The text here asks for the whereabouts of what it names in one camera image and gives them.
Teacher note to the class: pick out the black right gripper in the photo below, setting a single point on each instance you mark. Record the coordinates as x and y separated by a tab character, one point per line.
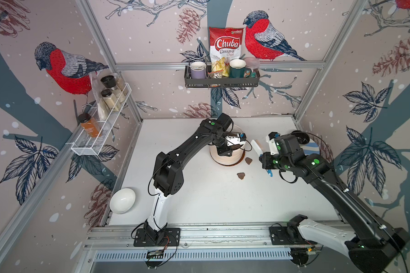
263	159

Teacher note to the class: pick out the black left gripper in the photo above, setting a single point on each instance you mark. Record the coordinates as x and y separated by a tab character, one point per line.
225	151

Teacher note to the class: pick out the cream ceramic flower pot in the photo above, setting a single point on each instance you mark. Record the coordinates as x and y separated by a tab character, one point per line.
235	129

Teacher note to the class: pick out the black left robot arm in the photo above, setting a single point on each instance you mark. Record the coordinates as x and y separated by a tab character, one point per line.
168	176

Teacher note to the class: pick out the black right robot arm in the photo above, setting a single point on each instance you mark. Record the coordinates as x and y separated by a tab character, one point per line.
372	245

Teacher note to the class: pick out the terracotta pot saucer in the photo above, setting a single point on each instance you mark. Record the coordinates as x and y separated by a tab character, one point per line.
239	162

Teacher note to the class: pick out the brown dried mud flake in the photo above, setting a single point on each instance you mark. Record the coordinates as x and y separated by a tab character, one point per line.
241	175

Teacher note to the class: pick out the white ceramic bowl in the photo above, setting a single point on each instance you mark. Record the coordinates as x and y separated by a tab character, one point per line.
122	201

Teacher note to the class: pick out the small black bowl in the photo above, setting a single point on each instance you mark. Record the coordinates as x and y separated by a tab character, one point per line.
302	137

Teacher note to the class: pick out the blue striped plate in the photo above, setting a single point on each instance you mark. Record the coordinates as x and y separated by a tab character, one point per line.
311	148

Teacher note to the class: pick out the small snack packet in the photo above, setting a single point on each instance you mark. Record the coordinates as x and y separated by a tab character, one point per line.
215	75

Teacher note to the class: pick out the green mug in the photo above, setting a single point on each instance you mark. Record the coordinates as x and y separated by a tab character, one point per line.
238	69

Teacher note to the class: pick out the purple mug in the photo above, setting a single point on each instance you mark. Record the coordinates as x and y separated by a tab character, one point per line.
198	70

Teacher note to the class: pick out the pink lidded glass jar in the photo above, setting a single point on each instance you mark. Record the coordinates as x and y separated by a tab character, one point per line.
252	67

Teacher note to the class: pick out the red Chuba chips bag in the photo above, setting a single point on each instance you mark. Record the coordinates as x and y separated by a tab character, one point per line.
225	45

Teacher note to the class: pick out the tall black lid spice jar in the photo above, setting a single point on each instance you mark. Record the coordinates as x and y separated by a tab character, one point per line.
110	83

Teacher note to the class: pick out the orange spice jar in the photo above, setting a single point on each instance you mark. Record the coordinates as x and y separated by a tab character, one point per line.
89	124

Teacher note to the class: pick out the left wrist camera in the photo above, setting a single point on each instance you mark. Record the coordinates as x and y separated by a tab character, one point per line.
235	139

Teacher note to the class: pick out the dark metal wall shelf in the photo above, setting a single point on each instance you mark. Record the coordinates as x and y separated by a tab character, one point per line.
225	82

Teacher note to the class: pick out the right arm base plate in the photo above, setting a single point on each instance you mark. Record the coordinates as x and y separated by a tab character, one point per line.
281	236

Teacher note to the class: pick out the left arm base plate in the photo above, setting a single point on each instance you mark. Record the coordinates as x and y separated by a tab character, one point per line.
165	237

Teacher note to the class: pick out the white wire spice rack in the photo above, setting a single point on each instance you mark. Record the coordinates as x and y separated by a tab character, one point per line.
86	145

